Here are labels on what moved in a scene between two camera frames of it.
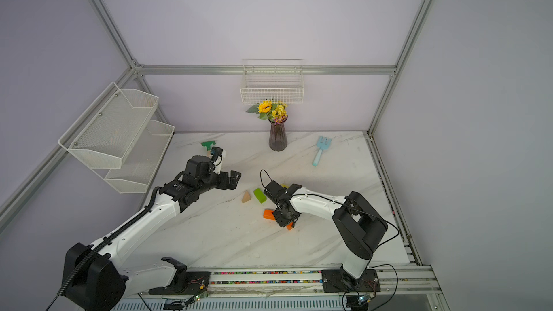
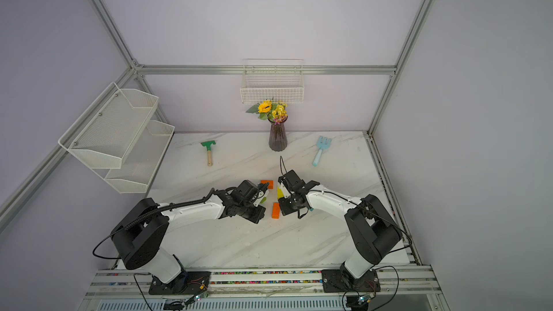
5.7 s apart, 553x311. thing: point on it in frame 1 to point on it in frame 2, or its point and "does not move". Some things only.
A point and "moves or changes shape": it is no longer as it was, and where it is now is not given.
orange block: (268, 214) moves or changes shape
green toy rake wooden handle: (208, 145) does not move
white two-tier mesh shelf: (118, 138) does not move
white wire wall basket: (272, 79) does not move
